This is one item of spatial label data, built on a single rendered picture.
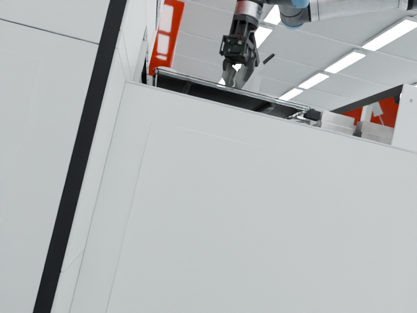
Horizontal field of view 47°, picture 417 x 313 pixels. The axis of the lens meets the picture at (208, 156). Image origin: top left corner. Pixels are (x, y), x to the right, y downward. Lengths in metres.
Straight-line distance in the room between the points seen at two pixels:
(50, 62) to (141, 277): 0.39
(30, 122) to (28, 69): 0.07
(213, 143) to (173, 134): 0.07
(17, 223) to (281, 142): 0.47
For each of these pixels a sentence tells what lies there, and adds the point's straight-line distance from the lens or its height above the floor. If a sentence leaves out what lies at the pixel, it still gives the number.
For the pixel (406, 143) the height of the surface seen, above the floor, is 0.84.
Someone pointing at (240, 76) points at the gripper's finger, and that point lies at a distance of 1.32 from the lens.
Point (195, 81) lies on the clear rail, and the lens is 1.08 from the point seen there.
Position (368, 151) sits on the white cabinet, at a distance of 0.93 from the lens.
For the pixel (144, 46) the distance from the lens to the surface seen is 1.04.
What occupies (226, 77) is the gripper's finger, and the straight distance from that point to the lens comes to 1.33.
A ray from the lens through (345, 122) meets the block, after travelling 1.18.
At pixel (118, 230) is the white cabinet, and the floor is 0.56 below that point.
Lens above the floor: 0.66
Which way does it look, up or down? 4 degrees up
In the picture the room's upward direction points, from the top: 13 degrees clockwise
